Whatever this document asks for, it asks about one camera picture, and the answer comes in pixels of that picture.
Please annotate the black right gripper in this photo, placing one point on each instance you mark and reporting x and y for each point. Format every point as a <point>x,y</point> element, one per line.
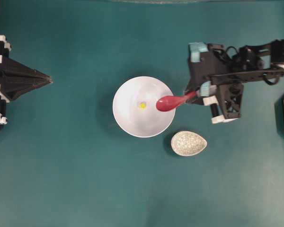
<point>204,62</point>

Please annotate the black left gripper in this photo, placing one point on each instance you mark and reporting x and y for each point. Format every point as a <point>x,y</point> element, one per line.
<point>12,90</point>

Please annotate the red plastic spoon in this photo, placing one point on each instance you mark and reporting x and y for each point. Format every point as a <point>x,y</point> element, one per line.
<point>168,103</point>

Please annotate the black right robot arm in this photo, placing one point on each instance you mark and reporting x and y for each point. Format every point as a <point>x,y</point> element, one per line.
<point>255,63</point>

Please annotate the speckled egg-shaped spoon rest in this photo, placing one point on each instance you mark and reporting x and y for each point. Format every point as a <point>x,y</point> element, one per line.
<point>188,143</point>

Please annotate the yellow hexagonal prism block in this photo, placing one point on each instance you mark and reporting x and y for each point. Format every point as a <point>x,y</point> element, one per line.
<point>142,105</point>

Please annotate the white round bowl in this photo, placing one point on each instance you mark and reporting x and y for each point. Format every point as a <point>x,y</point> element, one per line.
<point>142,123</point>

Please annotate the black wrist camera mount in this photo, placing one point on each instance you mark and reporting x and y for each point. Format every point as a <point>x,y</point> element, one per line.
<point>229,97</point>

